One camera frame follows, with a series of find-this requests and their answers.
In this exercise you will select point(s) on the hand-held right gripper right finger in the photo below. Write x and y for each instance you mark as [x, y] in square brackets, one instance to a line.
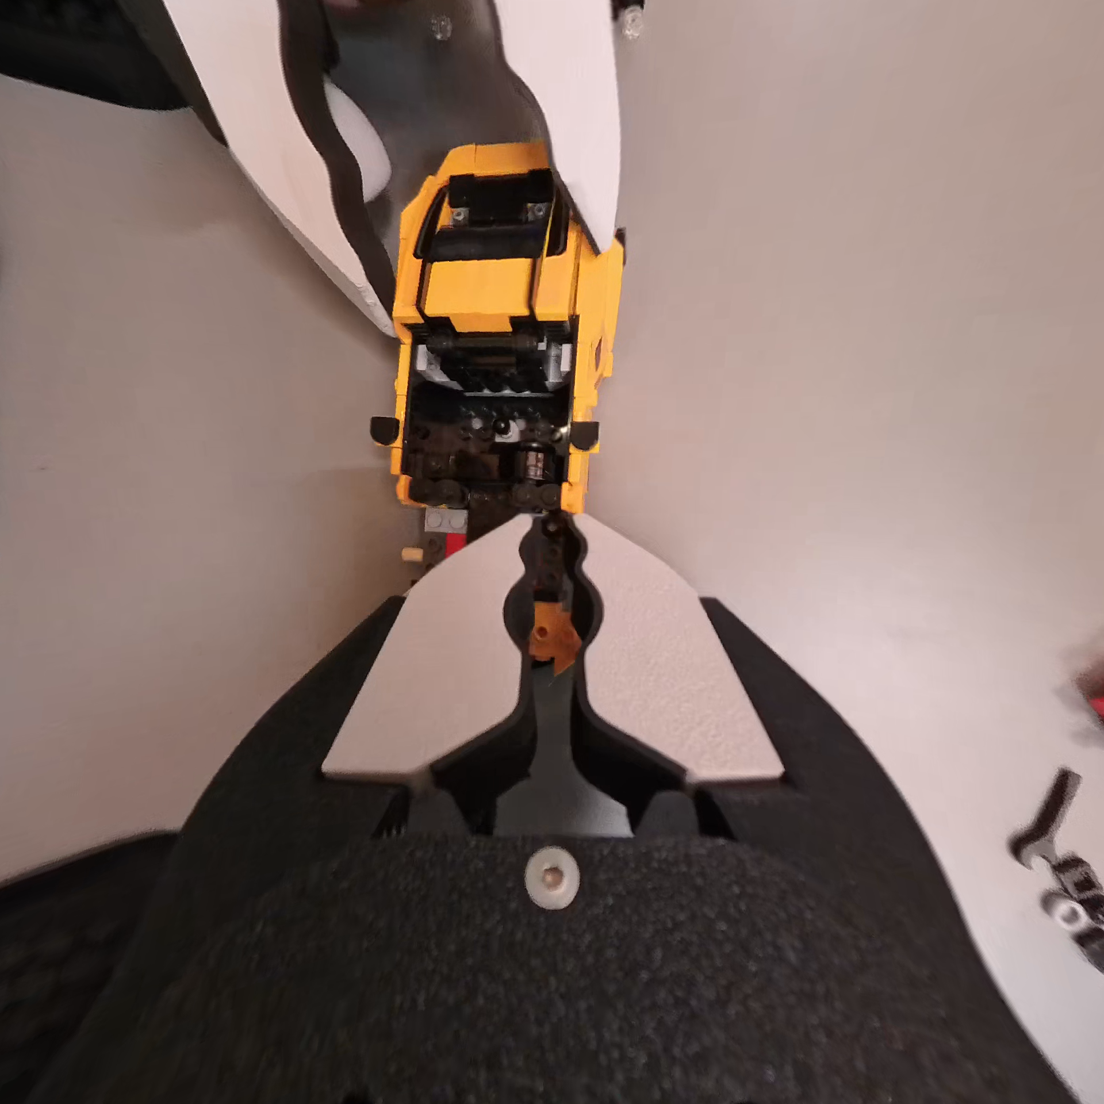
[673, 673]

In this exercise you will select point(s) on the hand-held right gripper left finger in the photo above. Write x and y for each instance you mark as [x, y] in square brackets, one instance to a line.
[440, 673]

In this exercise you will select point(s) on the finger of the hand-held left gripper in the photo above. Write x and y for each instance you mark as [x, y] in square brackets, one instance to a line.
[242, 77]
[578, 104]

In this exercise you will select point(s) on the yellow toy brick car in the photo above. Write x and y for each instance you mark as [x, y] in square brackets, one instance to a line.
[475, 284]

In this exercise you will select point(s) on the person's left forearm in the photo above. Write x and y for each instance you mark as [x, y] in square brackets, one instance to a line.
[61, 34]

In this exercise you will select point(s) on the black toy wrench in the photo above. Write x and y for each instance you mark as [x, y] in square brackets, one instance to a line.
[1048, 815]

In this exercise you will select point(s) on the red toy minifigure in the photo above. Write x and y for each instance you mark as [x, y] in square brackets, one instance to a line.
[1094, 698]

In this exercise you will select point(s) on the pile of small toy bricks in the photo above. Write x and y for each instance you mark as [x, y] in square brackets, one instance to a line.
[1078, 905]

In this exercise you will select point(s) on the person's black clothing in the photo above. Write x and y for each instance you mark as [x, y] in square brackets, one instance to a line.
[52, 949]

